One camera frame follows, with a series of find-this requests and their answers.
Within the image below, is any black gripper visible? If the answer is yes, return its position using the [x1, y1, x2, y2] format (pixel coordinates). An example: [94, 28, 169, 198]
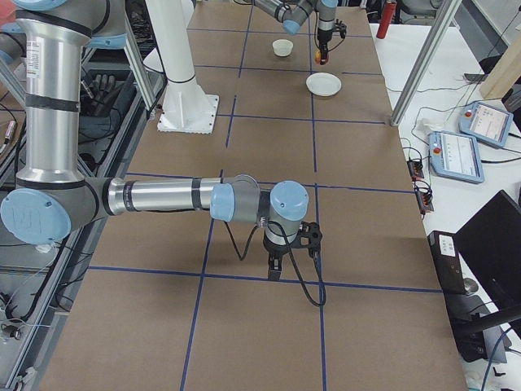
[263, 234, 295, 280]
[317, 24, 333, 61]

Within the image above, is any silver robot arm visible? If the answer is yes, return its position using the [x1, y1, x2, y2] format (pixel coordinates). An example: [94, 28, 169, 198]
[252, 0, 347, 65]
[1, 1, 316, 280]

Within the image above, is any white round plate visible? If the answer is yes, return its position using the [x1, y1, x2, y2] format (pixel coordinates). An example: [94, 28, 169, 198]
[305, 72, 342, 97]

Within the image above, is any white bowl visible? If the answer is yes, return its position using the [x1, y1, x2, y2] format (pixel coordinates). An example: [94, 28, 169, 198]
[272, 39, 294, 58]

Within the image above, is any red bottle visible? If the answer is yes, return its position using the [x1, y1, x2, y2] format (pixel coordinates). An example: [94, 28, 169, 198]
[376, 0, 397, 39]

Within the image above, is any orange black connector board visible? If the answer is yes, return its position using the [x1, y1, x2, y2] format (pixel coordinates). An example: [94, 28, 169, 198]
[407, 159, 424, 181]

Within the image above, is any black box device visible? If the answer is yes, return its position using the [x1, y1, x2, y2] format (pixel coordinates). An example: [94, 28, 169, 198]
[427, 231, 478, 296]

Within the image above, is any near teach pendant tablet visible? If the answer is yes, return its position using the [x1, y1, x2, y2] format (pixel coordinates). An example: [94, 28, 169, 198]
[428, 131, 484, 183]

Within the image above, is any teach pendant tablet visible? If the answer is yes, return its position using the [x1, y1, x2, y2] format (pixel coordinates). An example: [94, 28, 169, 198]
[458, 101, 514, 148]
[428, 131, 484, 183]

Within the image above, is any far teach pendant tablet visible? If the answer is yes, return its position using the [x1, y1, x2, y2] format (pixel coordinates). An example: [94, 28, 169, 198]
[458, 101, 514, 148]

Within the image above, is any black laptop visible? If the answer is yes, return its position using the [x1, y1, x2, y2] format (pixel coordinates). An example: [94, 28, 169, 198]
[454, 190, 520, 308]

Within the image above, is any aluminium frame post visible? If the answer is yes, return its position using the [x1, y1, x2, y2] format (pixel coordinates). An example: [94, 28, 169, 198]
[390, 0, 462, 126]

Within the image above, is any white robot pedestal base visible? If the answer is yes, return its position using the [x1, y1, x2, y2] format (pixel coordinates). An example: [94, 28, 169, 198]
[146, 1, 219, 134]

